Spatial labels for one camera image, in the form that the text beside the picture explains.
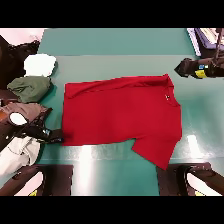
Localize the green garment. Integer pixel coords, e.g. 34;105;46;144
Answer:
6;75;53;104

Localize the beige garment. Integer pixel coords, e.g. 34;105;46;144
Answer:
199;28;221;43

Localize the black garment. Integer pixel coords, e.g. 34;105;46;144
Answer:
0;34;41;101

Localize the dark purple garment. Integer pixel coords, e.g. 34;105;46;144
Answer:
194;28;224;59

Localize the red T-shirt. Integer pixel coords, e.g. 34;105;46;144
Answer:
61;73;183;171

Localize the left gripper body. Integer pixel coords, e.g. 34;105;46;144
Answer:
41;128;65;145

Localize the brown garment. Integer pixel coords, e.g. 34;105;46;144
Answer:
0;101;53;135

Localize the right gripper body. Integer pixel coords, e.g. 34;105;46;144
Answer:
174;57;200;79

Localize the off-white garment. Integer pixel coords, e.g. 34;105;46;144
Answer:
0;135;43;178

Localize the pale lilac garment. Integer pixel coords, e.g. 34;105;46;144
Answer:
186;28;202;57

